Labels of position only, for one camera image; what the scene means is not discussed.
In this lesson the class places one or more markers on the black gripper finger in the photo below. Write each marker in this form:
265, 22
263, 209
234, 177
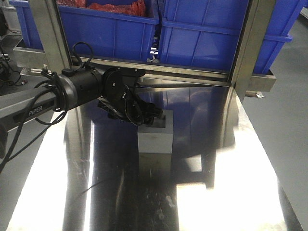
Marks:
154, 111

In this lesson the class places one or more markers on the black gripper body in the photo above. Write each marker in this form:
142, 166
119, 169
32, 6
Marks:
128, 108

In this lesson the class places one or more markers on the gray square base block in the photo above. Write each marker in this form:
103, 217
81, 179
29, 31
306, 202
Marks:
158, 137

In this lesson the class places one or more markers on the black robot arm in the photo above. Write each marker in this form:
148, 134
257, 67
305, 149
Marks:
114, 87

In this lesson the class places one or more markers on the blue bin with red contents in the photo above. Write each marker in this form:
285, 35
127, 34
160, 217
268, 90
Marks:
110, 35

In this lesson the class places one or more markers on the blue bin right of rack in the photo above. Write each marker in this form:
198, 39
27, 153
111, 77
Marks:
205, 33

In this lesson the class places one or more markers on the red mesh bag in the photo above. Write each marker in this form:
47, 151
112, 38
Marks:
136, 8

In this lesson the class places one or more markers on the stainless steel rack frame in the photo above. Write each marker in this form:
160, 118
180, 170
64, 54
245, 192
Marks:
56, 55

